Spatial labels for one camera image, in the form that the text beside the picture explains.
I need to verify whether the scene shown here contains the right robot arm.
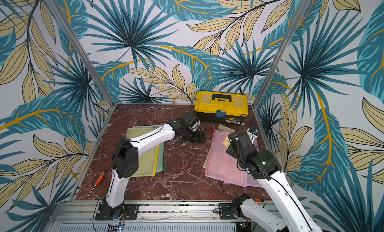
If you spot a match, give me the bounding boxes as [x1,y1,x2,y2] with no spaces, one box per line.
[227,131,322,232]

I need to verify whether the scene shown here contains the orange handled screwdriver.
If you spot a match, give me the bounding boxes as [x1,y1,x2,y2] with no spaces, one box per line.
[88,170,109,197]

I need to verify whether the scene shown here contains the pink mesh document bag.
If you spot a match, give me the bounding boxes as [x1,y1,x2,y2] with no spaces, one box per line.
[247,133,262,188]

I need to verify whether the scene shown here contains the yellow-green mesh document bag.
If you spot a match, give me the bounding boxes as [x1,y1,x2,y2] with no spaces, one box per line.
[126,127,160,178]

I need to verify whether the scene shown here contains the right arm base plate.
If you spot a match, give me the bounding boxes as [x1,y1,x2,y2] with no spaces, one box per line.
[213,202,261,220]

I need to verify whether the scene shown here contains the cream wiping cloth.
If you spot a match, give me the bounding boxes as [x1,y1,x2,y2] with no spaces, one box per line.
[223,137,231,148]

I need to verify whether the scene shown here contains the green-zip clear mesh bag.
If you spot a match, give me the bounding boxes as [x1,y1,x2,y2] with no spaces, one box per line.
[156,143,166,173]

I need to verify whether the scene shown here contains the pink red-zip mesh bag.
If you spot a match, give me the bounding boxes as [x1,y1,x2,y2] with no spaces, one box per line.
[205,131,247,187]

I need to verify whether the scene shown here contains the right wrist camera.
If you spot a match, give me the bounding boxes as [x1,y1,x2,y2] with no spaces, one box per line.
[247,127,258,143]

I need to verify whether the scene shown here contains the yellow black toolbox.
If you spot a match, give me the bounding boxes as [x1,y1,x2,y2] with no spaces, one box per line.
[195,91,249,125]

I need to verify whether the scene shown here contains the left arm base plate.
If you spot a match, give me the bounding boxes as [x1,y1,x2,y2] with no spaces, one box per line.
[95,203,139,221]

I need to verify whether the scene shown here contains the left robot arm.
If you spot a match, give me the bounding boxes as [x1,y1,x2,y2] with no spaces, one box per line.
[100,114,206,217]

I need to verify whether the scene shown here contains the aluminium front rail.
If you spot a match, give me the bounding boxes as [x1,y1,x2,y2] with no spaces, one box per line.
[44,200,307,232]

